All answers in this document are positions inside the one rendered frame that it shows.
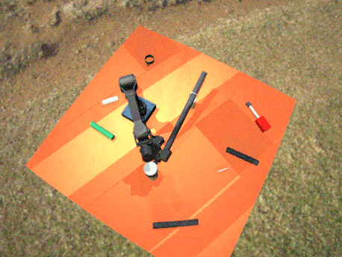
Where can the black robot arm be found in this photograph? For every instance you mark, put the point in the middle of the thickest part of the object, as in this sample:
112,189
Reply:
128,86

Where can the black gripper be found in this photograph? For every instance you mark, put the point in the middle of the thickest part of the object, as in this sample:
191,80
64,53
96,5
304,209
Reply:
163,154

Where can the green cylinder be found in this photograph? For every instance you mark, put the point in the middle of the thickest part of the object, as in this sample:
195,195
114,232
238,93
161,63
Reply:
102,130

